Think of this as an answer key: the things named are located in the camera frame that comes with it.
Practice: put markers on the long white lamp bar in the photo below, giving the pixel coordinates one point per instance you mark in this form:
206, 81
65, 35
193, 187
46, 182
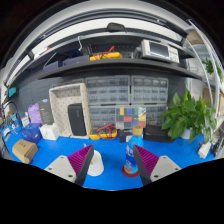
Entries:
100, 28

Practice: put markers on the dark grey carton box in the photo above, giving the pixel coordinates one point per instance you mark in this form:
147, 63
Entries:
46, 111

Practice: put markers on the dark grey pegboard panel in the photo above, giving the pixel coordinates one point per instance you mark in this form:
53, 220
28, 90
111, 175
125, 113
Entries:
30, 90

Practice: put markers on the green potted plant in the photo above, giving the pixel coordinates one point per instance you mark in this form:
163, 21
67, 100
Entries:
186, 115

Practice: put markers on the blue carton box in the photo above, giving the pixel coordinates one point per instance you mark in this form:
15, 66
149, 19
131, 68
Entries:
31, 133

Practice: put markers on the small white labelled bottle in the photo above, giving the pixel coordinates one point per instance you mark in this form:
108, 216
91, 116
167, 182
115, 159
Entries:
25, 120

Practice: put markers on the blue drink bottle yellow cap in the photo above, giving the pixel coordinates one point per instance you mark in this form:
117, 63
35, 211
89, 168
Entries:
131, 156

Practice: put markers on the black box with white label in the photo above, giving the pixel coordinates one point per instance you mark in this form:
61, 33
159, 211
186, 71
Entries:
123, 135

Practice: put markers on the yellow multimeter with red leads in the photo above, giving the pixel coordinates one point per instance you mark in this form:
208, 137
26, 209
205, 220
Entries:
103, 134

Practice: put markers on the black overhead workbench shelf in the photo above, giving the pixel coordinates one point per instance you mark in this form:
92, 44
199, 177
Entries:
116, 65

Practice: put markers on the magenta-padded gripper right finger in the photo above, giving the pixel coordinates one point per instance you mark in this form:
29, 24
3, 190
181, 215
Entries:
163, 166

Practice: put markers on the white perforated tray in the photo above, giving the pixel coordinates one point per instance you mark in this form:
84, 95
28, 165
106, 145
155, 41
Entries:
60, 100

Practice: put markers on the purple plastic bag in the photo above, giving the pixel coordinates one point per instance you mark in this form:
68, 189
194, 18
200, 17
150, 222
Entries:
34, 114

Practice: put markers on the white carton box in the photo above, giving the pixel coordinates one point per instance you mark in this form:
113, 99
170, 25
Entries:
50, 131

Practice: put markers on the metal spoon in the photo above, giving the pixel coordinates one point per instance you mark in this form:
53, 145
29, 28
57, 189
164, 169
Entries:
85, 146

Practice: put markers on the clear box with coloured parts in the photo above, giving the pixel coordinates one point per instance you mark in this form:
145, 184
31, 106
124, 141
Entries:
130, 116

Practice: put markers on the black rectangular pouch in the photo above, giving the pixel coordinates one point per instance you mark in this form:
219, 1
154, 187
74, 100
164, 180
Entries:
77, 119

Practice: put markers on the teal wall-mounted device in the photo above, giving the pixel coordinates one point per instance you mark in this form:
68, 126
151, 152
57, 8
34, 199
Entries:
12, 91

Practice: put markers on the white power adapter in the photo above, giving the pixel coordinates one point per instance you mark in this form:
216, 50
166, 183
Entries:
204, 150

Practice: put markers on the brown cardboard box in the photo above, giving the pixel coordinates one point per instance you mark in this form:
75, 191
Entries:
25, 150

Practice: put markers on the flat black case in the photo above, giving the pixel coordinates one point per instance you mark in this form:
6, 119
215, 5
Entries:
158, 133

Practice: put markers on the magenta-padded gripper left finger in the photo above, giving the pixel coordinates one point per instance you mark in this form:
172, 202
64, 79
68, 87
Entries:
61, 165

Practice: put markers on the white metal rack shelf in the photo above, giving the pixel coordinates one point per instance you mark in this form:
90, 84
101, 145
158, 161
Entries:
206, 63

